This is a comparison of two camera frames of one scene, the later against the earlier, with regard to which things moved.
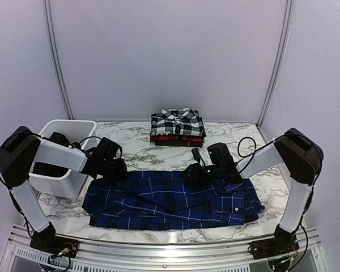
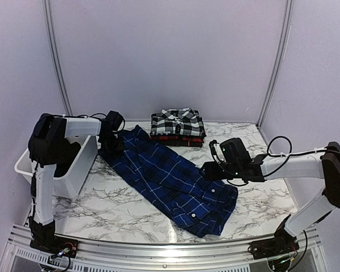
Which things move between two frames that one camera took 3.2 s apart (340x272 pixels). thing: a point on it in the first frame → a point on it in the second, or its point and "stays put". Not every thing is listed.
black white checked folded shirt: x=178 y=121 stays put
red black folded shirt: x=179 y=140 stays put
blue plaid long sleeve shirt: x=151 y=199 → x=174 y=182
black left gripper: x=122 y=173 → x=119 y=147
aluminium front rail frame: x=19 y=256 stays put
